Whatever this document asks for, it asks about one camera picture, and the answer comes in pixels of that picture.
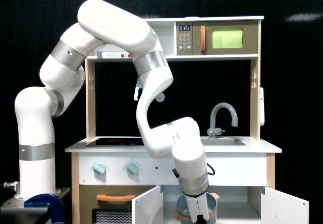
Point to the right teal stove knob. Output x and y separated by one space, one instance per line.
132 167

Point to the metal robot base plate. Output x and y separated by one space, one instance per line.
13 211

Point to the toy cleaver knife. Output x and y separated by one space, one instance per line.
138 87

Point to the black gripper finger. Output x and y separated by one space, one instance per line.
200 219

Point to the teal stove knob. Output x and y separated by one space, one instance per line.
132 167
99 168

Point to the left white cabinet door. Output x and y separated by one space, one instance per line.
149 207

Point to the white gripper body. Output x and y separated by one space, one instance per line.
197 206

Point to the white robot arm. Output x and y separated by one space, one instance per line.
62 75

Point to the white wooden toy kitchen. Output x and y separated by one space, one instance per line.
176 175

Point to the teal pot with wooden rim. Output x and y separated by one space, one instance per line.
182 213

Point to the left teal stove knob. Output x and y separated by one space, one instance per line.
99 168

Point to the blue clamp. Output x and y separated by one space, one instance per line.
53 202

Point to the toy oven door orange handle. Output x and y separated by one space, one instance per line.
95 198

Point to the white side paper holder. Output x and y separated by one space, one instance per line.
262 116

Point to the black toy stovetop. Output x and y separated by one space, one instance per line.
116 142

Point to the grey toy sink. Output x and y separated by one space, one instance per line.
222 142

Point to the grey toy faucet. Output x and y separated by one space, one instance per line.
217 116

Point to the grey toy range hood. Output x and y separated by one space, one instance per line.
110 51

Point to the white cabinet door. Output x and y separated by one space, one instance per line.
149 207
274 206

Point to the right white cabinet door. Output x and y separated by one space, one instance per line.
274 206

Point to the toy microwave with orange handle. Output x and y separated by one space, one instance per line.
217 37

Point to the toy pizza cutter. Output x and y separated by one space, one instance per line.
160 97

